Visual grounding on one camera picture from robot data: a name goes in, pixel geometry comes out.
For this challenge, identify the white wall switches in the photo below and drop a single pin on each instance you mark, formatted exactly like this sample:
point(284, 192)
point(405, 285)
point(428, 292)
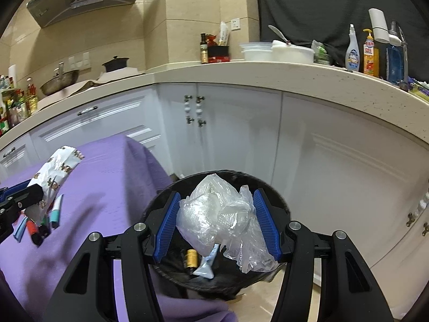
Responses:
point(80, 60)

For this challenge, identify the green item in plastic bag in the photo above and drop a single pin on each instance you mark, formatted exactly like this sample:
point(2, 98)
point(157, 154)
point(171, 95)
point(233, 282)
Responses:
point(321, 53)

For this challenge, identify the clear plastic container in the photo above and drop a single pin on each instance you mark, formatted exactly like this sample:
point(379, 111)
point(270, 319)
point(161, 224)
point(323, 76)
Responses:
point(256, 52)

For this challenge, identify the white bear-printed bag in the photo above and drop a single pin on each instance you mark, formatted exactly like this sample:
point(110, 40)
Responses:
point(62, 166)

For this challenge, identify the clear plastic bag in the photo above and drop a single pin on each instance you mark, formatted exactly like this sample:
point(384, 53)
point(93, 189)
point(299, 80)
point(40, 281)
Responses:
point(214, 214)

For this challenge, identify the purple tablecloth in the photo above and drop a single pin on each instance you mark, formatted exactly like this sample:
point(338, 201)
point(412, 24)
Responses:
point(100, 181)

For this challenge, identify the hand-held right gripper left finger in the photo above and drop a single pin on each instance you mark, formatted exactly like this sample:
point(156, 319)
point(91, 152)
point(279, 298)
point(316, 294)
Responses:
point(166, 228)

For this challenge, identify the blue pump bottle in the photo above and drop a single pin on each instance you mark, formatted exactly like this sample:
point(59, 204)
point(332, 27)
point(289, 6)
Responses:
point(395, 63)

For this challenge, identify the beige stove cover sheet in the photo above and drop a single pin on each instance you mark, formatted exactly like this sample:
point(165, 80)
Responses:
point(100, 80)

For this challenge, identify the black round trash bin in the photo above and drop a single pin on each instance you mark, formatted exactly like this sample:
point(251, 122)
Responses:
point(231, 276)

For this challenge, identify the red marker with black cap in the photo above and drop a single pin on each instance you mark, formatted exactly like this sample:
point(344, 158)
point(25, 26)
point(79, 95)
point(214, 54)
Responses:
point(33, 231)

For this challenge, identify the white wall socket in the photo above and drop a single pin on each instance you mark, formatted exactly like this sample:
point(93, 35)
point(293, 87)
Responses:
point(236, 23)

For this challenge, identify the light blue marker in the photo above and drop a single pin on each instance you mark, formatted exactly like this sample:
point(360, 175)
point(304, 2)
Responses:
point(20, 229)

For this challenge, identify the beige stone countertop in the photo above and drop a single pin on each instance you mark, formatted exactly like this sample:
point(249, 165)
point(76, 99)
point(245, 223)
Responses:
point(268, 73)

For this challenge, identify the steel range hood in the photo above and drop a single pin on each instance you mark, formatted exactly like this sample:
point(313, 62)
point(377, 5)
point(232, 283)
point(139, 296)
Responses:
point(83, 3)

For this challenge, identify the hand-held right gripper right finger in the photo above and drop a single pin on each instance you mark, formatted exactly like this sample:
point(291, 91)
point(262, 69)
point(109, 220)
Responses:
point(266, 228)

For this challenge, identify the dark sauce bottle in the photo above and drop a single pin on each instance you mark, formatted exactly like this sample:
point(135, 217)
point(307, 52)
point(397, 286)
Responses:
point(204, 52)

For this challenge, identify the white spray bottle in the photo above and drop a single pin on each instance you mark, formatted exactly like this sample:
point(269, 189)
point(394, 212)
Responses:
point(352, 55)

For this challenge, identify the red black box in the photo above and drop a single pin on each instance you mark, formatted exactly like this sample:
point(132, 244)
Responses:
point(219, 55)

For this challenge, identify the yellow purple sponge pack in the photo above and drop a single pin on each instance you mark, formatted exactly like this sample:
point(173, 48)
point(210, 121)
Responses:
point(420, 89)

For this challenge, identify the group of condiment bottles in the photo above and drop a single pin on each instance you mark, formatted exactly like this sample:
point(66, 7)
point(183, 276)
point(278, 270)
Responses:
point(16, 107)

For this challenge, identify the white packet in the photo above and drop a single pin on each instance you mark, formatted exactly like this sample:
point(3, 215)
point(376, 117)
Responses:
point(224, 33)

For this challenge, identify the white faucet filter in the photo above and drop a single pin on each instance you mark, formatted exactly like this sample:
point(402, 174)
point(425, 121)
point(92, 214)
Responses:
point(378, 23)

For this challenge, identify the grey spoon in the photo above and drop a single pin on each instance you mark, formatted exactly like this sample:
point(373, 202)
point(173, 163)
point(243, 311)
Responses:
point(276, 32)

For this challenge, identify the white lidded bowl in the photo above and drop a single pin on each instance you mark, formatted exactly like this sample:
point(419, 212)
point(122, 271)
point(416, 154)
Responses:
point(291, 53)

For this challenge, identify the yellow thread spool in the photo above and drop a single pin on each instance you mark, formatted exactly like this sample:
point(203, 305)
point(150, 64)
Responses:
point(192, 258)

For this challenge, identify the steel wok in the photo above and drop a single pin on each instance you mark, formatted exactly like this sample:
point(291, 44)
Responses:
point(58, 85)

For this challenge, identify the white marker with teal cap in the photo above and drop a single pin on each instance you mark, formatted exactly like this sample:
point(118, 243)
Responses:
point(56, 211)

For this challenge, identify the black lidded pot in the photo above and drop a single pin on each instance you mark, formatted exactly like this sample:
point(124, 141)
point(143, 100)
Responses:
point(115, 64)

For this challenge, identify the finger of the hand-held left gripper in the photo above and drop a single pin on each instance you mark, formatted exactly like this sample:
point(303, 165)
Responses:
point(23, 198)
point(13, 187)

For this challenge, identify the dark marker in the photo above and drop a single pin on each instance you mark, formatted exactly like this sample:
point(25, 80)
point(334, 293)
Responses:
point(44, 228)

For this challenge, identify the yellow dish soap bottle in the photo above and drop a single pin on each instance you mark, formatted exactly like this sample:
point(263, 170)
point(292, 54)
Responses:
point(370, 58)

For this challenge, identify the black curtain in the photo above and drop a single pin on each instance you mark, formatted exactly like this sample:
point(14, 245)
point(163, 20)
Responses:
point(318, 3)

